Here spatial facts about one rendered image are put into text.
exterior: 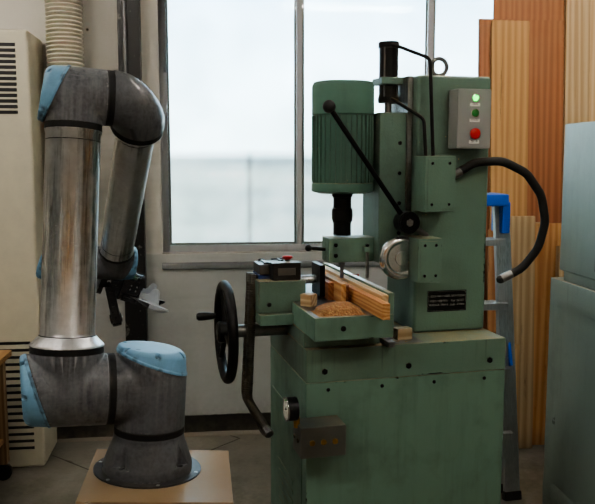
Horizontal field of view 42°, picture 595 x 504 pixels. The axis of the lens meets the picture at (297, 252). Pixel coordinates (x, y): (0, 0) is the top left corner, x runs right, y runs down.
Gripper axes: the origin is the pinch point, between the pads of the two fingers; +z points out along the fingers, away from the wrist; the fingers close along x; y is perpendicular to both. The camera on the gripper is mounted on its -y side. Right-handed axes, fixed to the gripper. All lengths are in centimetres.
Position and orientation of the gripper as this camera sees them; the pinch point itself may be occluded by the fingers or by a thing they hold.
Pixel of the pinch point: (165, 308)
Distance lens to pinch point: 226.3
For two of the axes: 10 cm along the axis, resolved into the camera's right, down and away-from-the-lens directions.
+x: -2.4, -1.1, 9.6
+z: 9.1, 3.2, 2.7
